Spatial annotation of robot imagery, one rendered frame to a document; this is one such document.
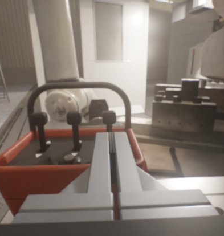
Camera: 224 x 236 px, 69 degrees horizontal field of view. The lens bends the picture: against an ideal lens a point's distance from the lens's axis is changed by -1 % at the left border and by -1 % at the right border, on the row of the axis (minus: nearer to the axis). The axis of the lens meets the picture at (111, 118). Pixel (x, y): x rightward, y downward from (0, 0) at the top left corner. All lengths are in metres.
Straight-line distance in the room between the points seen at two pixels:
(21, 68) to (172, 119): 12.75
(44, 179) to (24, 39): 13.53
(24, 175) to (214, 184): 0.36
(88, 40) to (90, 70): 0.52
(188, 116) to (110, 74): 2.29
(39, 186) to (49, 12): 0.38
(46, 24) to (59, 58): 0.08
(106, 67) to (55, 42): 2.90
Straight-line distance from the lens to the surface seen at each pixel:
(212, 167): 1.27
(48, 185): 0.23
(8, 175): 0.24
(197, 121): 1.35
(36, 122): 0.28
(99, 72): 3.28
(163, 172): 1.05
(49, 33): 0.46
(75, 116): 0.26
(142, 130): 1.48
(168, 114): 1.32
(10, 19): 13.98
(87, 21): 3.33
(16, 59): 13.62
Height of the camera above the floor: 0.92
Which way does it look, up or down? 16 degrees down
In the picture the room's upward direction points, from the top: 1 degrees counter-clockwise
